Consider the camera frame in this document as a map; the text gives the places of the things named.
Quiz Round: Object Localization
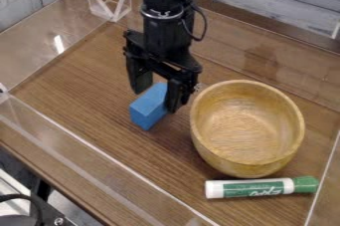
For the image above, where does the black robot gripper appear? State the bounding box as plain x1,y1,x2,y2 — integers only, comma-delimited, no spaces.
124,7,201,113

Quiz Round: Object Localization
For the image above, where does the blue rectangular block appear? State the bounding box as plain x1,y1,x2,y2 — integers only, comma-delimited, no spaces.
129,83,168,130

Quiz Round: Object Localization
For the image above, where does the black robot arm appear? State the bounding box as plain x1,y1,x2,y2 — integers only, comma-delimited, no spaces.
124,0,203,113

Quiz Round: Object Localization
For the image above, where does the brown wooden bowl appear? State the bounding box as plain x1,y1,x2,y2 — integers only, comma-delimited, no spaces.
189,80,305,178

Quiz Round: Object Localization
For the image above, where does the green white dry-erase marker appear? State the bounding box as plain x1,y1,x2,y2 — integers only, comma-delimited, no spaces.
204,176,319,199

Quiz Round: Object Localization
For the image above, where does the clear acrylic tray wall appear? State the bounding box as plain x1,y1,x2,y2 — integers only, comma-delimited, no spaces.
0,0,340,226

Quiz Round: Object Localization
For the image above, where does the black metal table frame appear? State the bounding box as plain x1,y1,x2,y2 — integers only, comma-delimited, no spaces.
29,178,77,226

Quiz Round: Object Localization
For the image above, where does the black cable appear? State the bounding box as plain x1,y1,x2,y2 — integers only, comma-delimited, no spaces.
0,193,47,226

